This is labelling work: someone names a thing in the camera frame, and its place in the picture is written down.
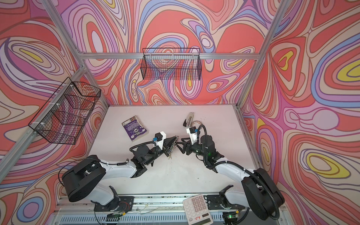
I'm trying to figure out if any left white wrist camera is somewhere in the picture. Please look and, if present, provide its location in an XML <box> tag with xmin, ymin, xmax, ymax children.
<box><xmin>153</xmin><ymin>131</ymin><xmax>167</xmax><ymax>150</ymax></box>

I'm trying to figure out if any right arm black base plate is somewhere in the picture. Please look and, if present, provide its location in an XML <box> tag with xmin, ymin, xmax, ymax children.
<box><xmin>204</xmin><ymin>194</ymin><xmax>246</xmax><ymax>211</ymax></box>

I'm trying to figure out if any silver black stapler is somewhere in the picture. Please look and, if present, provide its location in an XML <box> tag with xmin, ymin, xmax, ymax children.
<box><xmin>183</xmin><ymin>112</ymin><xmax>195</xmax><ymax>128</ymax></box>

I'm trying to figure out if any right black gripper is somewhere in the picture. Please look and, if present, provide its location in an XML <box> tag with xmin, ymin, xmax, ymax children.
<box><xmin>176</xmin><ymin>137</ymin><xmax>208</xmax><ymax>158</ymax></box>

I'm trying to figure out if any large keyring with coloured keys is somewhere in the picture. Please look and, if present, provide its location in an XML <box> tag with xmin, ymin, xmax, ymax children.
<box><xmin>164</xmin><ymin>136</ymin><xmax>179</xmax><ymax>158</ymax></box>

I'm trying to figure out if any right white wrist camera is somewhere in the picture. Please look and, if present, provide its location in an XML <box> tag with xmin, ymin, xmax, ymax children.
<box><xmin>186</xmin><ymin>127</ymin><xmax>199</xmax><ymax>145</ymax></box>

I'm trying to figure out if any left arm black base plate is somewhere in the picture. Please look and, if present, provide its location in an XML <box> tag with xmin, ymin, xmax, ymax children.
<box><xmin>94</xmin><ymin>196</ymin><xmax>135</xmax><ymax>212</ymax></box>

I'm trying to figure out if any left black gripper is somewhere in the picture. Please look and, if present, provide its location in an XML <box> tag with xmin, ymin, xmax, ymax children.
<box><xmin>144</xmin><ymin>138</ymin><xmax>177</xmax><ymax>168</ymax></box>

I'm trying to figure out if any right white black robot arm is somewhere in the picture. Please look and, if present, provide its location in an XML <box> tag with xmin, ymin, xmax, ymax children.
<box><xmin>176</xmin><ymin>124</ymin><xmax>285</xmax><ymax>220</ymax></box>

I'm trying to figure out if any black wire basket on wall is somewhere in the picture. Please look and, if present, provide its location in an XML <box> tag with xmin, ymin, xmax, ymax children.
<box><xmin>140</xmin><ymin>47</ymin><xmax>202</xmax><ymax>81</ymax></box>
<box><xmin>28</xmin><ymin>78</ymin><xmax>101</xmax><ymax>145</ymax></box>

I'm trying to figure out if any black wire basket on left wall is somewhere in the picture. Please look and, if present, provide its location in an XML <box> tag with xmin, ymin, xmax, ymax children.
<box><xmin>28</xmin><ymin>78</ymin><xmax>101</xmax><ymax>145</ymax></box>

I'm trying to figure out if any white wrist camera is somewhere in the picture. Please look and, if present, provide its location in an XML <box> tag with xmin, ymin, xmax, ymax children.
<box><xmin>153</xmin><ymin>131</ymin><xmax>167</xmax><ymax>150</ymax></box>
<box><xmin>186</xmin><ymin>127</ymin><xmax>199</xmax><ymax>145</ymax></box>

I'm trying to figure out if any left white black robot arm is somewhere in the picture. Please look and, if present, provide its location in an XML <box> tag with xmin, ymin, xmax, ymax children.
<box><xmin>61</xmin><ymin>136</ymin><xmax>178</xmax><ymax>205</ymax></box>

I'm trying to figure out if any clear tape roll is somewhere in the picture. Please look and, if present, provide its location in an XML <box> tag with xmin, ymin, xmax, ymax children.
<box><xmin>191</xmin><ymin>121</ymin><xmax>203</xmax><ymax>127</ymax></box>

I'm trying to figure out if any black wire basket on back wall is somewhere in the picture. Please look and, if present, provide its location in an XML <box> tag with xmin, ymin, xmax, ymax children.
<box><xmin>140</xmin><ymin>47</ymin><xmax>202</xmax><ymax>81</ymax></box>

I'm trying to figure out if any white pink calculator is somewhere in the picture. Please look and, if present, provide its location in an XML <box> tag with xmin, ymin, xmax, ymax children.
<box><xmin>182</xmin><ymin>194</ymin><xmax>213</xmax><ymax>225</ymax></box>

